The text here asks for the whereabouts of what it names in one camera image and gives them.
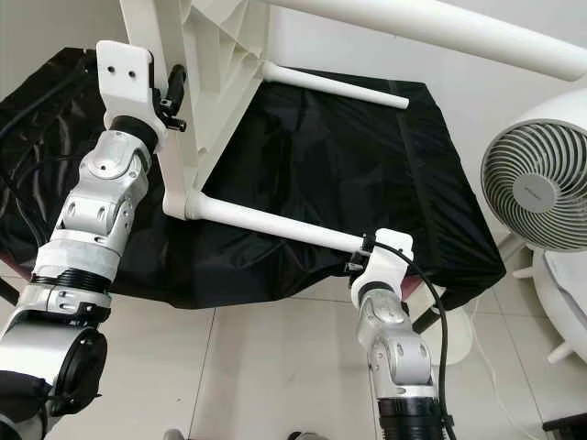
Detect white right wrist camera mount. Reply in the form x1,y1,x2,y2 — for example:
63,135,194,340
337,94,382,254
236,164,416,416
349,229,414,308

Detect white plastic tabletop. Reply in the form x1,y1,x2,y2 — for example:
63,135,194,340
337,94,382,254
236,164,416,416
119,0,271,221

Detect black tablecloth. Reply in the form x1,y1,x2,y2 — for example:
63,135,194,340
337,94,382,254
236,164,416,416
0,48,507,311

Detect black metal table leg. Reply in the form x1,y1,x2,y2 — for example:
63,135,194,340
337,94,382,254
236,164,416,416
0,269,33,310
413,307,446,333

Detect black storage crate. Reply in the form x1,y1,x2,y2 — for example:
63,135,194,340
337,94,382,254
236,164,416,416
541,412,587,436

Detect pink plastic piece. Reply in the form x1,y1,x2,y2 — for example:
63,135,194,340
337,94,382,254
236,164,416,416
399,275,423,299

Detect white domed litter box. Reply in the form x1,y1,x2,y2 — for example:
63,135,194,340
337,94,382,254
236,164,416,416
527,247,587,363

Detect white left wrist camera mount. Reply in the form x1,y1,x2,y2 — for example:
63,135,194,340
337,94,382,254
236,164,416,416
96,40,155,138

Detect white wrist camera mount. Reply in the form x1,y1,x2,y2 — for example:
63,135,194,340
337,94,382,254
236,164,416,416
96,40,155,138
349,229,414,308

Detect white pedestal fan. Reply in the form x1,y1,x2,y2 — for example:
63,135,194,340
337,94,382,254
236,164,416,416
417,87,587,363

